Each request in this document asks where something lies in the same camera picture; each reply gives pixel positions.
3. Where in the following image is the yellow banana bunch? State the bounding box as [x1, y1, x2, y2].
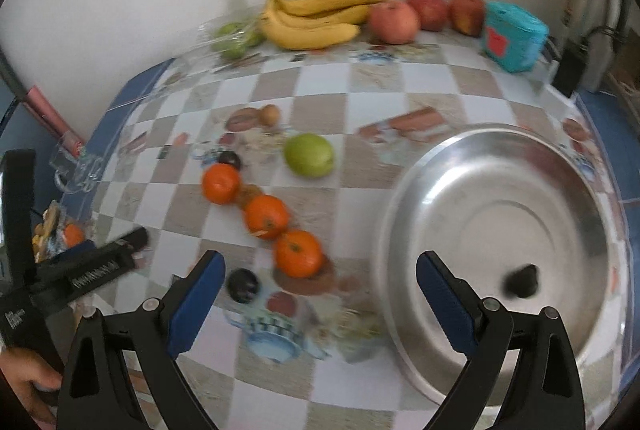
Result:
[257, 0, 392, 51]

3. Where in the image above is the black power adapter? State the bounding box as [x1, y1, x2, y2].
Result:
[552, 45, 588, 97]

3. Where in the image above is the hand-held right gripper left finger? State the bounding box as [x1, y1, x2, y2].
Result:
[56, 250, 227, 430]

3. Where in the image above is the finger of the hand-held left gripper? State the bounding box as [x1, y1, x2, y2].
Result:
[0, 149, 38, 271]
[36, 227, 150, 313]

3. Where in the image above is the orange tangerine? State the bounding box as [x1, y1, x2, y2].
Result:
[201, 163, 242, 205]
[274, 230, 324, 278]
[243, 195, 291, 241]

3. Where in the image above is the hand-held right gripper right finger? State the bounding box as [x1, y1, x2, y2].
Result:
[416, 251, 586, 430]

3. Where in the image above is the person's left hand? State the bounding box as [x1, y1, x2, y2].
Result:
[0, 349, 63, 426]

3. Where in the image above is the pink tube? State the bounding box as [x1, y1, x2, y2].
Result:
[22, 85, 86, 158]

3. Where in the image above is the steel thermos jug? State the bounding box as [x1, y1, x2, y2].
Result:
[562, 0, 631, 93]

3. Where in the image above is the clear bag of green fruits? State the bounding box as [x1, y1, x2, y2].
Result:
[200, 7, 266, 61]

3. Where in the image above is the round steel basin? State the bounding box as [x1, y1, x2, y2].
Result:
[375, 123, 628, 406]

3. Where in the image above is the clear glass mug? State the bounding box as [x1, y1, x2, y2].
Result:
[50, 135, 106, 196]

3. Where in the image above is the checkered printed tablecloth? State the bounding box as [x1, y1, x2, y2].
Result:
[0, 30, 640, 430]

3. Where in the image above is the green apple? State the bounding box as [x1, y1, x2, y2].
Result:
[283, 133, 335, 177]

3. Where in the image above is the teal plastic container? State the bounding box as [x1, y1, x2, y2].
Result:
[481, 1, 550, 73]

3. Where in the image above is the pale red apple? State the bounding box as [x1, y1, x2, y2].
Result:
[369, 0, 421, 45]

